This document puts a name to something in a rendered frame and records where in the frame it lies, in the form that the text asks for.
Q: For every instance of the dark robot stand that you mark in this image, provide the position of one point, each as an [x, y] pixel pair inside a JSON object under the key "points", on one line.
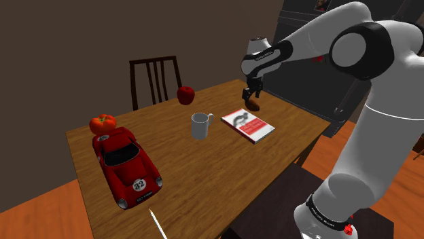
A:
{"points": [[275, 205]]}

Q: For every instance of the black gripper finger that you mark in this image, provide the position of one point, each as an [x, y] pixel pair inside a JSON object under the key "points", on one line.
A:
{"points": [[257, 95], [245, 94]]}

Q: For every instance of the white mug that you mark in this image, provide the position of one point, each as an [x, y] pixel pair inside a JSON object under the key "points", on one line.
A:
{"points": [[199, 127]]}

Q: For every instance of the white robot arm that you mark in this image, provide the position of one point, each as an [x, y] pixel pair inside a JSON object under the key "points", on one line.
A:
{"points": [[384, 132]]}

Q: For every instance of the thin white stick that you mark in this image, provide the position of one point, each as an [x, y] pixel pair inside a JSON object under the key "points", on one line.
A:
{"points": [[158, 224]]}

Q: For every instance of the red and white book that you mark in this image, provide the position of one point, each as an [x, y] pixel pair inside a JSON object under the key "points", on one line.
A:
{"points": [[250, 127]]}

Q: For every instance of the orange red tomato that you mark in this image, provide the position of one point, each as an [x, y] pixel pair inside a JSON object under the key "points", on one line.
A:
{"points": [[102, 124]]}

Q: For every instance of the dark wooden chair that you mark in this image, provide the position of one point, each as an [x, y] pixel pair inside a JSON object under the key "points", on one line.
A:
{"points": [[155, 82]]}

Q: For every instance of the red toy race car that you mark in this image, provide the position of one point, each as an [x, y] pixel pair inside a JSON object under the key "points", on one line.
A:
{"points": [[124, 165]]}

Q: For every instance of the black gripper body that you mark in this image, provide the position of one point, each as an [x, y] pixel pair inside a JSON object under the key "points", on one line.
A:
{"points": [[254, 82]]}

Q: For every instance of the wooden table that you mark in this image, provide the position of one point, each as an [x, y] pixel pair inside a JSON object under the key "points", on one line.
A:
{"points": [[205, 165]]}

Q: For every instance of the red apple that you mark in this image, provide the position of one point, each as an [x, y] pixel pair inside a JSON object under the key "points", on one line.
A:
{"points": [[185, 95]]}

